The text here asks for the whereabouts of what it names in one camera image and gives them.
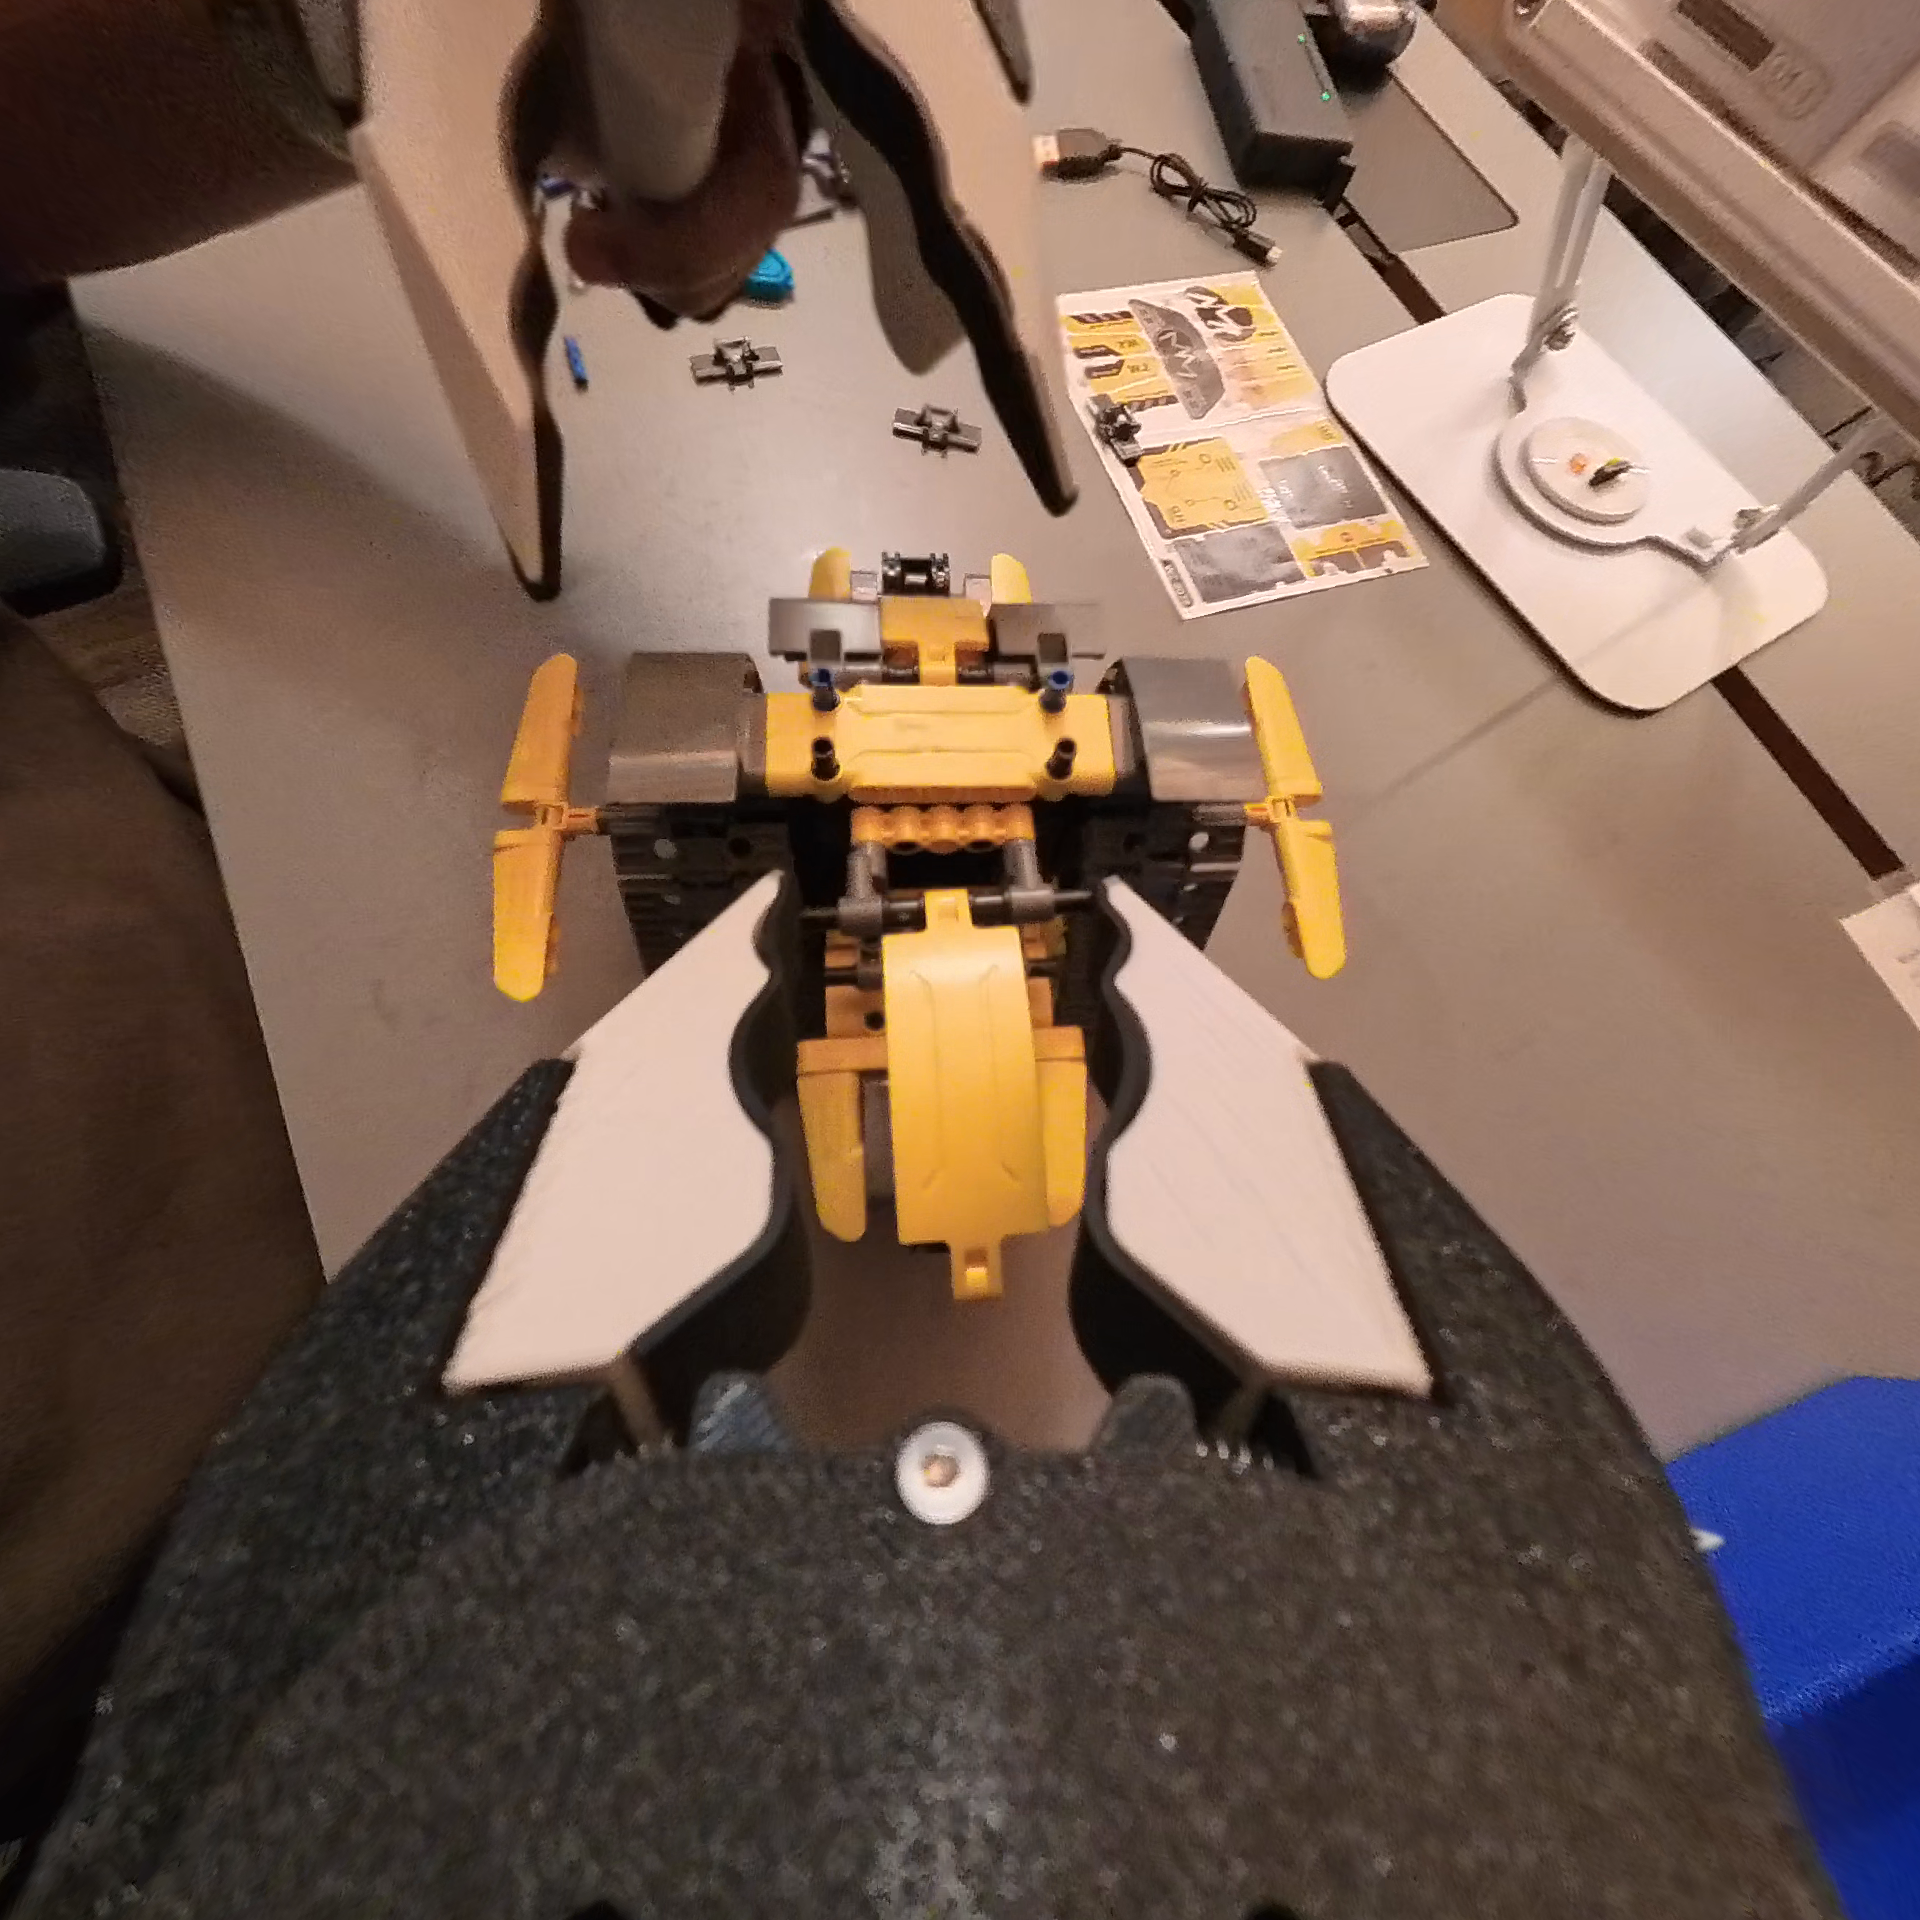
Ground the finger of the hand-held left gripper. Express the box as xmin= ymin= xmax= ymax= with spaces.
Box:
xmin=346 ymin=74 xmax=568 ymax=602
xmin=805 ymin=0 xmax=1082 ymax=514

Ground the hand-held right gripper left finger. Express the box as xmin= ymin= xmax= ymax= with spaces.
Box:
xmin=442 ymin=875 xmax=799 ymax=1449

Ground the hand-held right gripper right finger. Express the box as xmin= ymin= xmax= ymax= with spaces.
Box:
xmin=1079 ymin=878 xmax=1438 ymax=1436

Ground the yellow tracked brick vehicle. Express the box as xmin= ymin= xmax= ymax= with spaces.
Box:
xmin=490 ymin=545 xmax=1345 ymax=1305

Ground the person's left forearm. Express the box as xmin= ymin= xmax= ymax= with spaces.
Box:
xmin=0 ymin=0 xmax=520 ymax=295

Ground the person's left hand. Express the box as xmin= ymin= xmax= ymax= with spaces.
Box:
xmin=558 ymin=0 xmax=820 ymax=324

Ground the dark chair armrest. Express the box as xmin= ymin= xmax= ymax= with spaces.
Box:
xmin=0 ymin=466 xmax=126 ymax=621

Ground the yellow grey sticker sheet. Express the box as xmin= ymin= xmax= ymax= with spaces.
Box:
xmin=1053 ymin=274 xmax=1432 ymax=621

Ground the black desk mat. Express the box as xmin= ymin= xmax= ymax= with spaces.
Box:
xmin=1320 ymin=29 xmax=1520 ymax=252

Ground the white book stand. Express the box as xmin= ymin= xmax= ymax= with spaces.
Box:
xmin=1326 ymin=0 xmax=1920 ymax=714

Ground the printed paper sheet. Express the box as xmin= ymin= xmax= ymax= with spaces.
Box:
xmin=1843 ymin=884 xmax=1920 ymax=1041

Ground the blue plastic bin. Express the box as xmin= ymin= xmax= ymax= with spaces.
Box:
xmin=1665 ymin=1372 xmax=1920 ymax=1920

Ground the black usb cable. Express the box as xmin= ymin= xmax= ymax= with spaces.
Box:
xmin=1035 ymin=125 xmax=1286 ymax=272

